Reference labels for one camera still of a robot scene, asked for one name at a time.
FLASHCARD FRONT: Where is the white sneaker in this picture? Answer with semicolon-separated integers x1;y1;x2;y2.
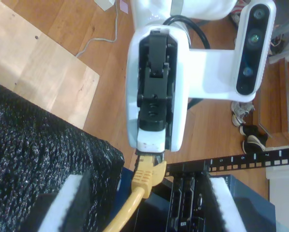
230;101;256;127

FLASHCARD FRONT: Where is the black rack server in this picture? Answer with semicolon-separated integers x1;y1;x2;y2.
169;169;211;232

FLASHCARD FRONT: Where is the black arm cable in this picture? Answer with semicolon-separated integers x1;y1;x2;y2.
162;14;211;50

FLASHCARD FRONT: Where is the black bubble wrap mat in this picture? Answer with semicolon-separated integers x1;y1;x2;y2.
0;78;125;232

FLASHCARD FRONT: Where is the wooden furniture frame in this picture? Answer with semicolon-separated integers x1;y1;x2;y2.
255;55;289;145

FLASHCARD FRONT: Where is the blue network switch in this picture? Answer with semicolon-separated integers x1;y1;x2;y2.
225;174;277;232

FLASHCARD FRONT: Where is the yellow network cable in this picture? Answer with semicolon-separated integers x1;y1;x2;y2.
103;154;168;232

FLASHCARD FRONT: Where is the dark shoe white sole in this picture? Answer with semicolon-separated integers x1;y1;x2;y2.
239;124;269;153

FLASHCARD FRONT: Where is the red white patterned shoe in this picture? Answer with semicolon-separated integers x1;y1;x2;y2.
228;0;247;25

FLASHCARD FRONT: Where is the grey floor cable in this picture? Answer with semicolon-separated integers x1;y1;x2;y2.
74;0;120;58

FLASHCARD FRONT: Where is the blue base board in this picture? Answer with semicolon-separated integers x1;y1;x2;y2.
117;166;138;199

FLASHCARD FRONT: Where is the black server rack frame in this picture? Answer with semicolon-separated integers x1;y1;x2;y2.
165;149;289;180

